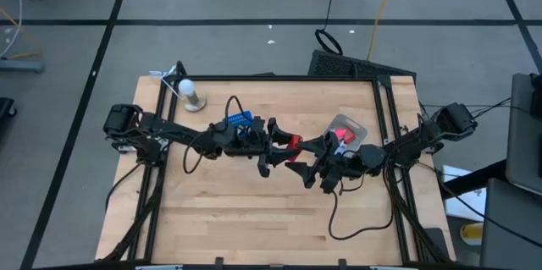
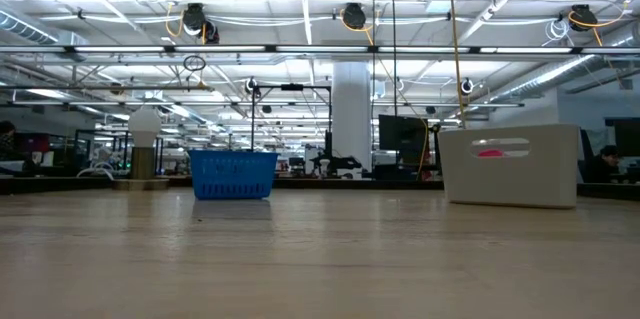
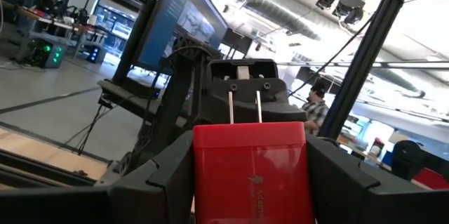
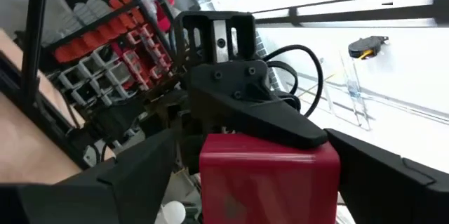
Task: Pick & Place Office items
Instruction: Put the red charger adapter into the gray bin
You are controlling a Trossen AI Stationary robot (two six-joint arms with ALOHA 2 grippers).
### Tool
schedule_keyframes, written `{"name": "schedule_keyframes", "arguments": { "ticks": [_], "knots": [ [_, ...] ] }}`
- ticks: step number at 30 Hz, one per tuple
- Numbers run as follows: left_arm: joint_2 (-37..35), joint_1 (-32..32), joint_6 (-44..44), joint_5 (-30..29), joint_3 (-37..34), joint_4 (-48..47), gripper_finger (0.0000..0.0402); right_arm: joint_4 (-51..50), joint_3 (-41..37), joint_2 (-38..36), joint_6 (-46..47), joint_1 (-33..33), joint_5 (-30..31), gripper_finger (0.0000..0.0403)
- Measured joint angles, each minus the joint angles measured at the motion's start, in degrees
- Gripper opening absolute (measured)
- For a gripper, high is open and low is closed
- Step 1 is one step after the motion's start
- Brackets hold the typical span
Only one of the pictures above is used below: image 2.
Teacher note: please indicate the white plastic bin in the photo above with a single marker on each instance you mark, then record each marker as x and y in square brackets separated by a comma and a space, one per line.
[510, 179]

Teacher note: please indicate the pink wall charger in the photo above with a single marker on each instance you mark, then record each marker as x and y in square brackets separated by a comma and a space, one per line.
[491, 153]

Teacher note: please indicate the black monitor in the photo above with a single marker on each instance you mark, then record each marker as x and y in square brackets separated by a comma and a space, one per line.
[628, 139]
[402, 133]

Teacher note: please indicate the white light bulb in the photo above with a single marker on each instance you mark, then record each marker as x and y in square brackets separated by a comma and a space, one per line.
[144, 126]

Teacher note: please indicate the person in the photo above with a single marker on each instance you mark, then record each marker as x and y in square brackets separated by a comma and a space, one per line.
[605, 161]
[6, 141]

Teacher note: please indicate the maroon screen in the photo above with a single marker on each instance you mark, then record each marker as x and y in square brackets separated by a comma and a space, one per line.
[32, 143]

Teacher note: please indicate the white pillar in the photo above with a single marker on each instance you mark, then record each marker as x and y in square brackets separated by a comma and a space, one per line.
[351, 109]

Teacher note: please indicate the black distant robot arm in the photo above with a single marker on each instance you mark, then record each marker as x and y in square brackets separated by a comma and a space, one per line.
[335, 164]

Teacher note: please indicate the long ceiling light bar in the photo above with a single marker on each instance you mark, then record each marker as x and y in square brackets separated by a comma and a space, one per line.
[320, 49]

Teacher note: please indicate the blue plastic basket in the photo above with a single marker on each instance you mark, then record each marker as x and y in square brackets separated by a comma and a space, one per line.
[232, 174]

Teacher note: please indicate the black aluminium table frame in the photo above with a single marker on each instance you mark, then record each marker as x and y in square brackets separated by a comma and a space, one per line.
[350, 185]

